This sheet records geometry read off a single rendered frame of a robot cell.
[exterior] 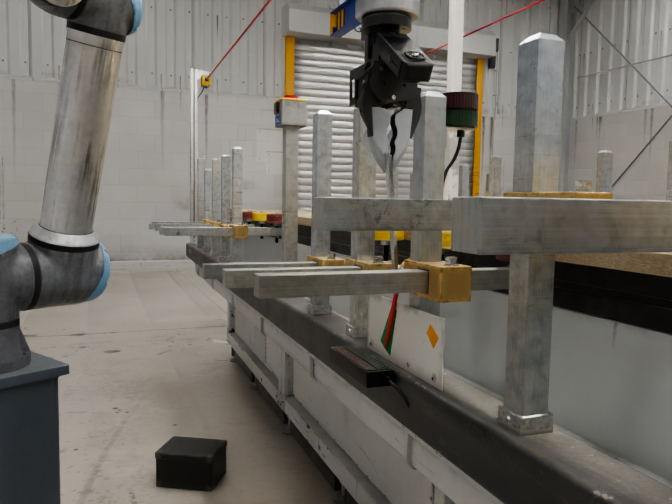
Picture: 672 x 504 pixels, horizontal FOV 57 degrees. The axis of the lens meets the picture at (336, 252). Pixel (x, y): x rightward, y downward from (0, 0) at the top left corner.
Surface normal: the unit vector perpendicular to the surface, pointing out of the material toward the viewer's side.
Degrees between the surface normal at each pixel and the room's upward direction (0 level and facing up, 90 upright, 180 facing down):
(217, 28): 90
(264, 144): 90
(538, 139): 90
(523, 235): 90
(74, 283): 107
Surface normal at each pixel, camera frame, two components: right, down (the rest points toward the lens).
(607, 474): 0.02, -1.00
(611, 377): -0.94, 0.01
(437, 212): 0.34, 0.08
